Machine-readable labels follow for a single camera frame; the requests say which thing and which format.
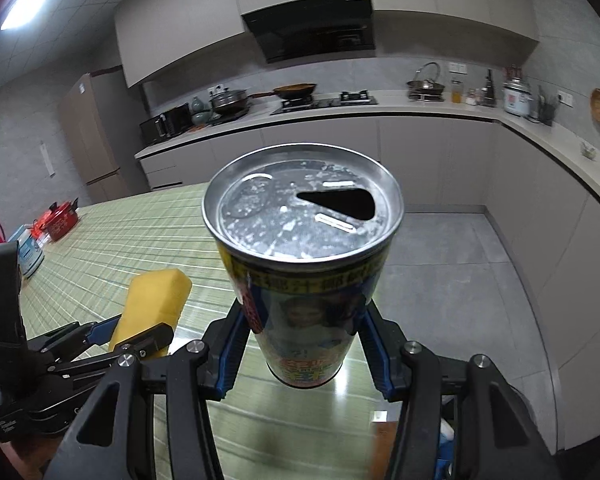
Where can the yellow cloth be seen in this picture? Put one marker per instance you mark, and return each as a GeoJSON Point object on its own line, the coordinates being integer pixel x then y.
{"type": "Point", "coordinates": [153, 297]}

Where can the refrigerator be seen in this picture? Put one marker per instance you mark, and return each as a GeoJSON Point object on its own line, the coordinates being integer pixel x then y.
{"type": "Point", "coordinates": [100, 117]}

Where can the light blue lidded container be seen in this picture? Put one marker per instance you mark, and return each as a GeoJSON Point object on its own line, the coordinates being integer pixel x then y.
{"type": "Point", "coordinates": [30, 254]}

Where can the dark sauce bottle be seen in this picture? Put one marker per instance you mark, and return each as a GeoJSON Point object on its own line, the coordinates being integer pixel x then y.
{"type": "Point", "coordinates": [488, 98]}

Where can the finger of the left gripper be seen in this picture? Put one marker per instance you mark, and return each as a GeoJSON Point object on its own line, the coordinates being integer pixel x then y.
{"type": "Point", "coordinates": [99, 333]}
{"type": "Point", "coordinates": [152, 343]}

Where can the wok with handle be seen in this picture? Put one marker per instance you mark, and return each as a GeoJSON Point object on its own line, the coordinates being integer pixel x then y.
{"type": "Point", "coordinates": [292, 92]}

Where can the gas stove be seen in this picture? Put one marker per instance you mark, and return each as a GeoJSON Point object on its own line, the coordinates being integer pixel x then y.
{"type": "Point", "coordinates": [344, 98]}

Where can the green ceramic jar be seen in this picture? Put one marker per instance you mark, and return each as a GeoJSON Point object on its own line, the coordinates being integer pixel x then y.
{"type": "Point", "coordinates": [201, 113]}

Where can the grey lidded pot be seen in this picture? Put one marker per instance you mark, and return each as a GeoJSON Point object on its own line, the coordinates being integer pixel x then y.
{"type": "Point", "coordinates": [226, 103]}

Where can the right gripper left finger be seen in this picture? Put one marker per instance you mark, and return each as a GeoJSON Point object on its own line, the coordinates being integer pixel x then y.
{"type": "Point", "coordinates": [112, 436]}

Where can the utensil holder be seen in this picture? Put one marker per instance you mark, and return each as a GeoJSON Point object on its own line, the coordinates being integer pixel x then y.
{"type": "Point", "coordinates": [546, 107]}

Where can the red enamel pot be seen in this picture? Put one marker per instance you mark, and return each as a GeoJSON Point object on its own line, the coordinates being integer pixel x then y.
{"type": "Point", "coordinates": [57, 221]}

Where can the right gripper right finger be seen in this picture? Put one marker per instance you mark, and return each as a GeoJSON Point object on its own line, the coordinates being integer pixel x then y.
{"type": "Point", "coordinates": [495, 437]}

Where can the black range hood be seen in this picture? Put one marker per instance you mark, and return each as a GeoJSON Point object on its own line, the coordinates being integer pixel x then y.
{"type": "Point", "coordinates": [302, 28]}

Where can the white rice cooker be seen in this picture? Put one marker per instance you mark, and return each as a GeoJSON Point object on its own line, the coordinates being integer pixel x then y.
{"type": "Point", "coordinates": [517, 97]}

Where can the green checked tablecloth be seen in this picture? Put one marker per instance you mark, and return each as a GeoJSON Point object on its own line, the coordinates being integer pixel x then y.
{"type": "Point", "coordinates": [131, 248]}

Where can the tall printed drink can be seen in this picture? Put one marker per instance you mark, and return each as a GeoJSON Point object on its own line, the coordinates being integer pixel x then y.
{"type": "Point", "coordinates": [303, 230]}

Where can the black microwave oven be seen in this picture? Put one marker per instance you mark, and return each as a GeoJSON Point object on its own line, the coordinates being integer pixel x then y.
{"type": "Point", "coordinates": [165, 126]}

